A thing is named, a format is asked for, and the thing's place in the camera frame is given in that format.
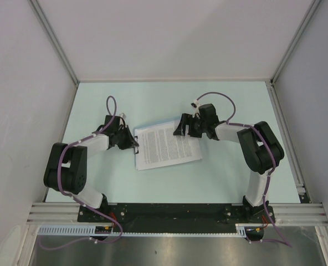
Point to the metal folder clip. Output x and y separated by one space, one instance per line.
136 147

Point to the aluminium frame post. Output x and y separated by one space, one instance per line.
52 37
307 18

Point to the table form paper sheet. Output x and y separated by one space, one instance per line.
146 164

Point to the slotted cable duct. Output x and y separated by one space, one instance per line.
231 230

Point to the left aluminium frame post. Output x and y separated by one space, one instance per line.
52 37

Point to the right aluminium frame post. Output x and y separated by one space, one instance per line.
307 18

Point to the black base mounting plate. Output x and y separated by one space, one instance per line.
188 214

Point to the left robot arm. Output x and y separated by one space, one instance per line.
66 170

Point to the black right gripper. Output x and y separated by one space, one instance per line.
186 119

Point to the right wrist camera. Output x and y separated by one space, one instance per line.
195 104

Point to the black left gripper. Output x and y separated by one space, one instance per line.
130 142

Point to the text paper sheet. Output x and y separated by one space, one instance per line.
188 146

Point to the aluminium front frame rail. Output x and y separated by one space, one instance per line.
286 214

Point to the blue clipboard folder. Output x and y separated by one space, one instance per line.
157 142

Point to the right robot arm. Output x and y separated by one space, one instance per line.
261 150

